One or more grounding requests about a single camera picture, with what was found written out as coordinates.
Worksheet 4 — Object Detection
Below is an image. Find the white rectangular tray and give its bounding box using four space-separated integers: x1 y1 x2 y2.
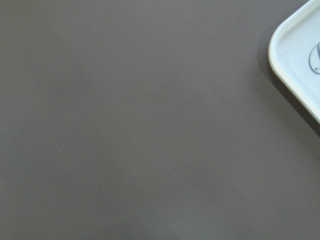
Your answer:
268 0 320 121

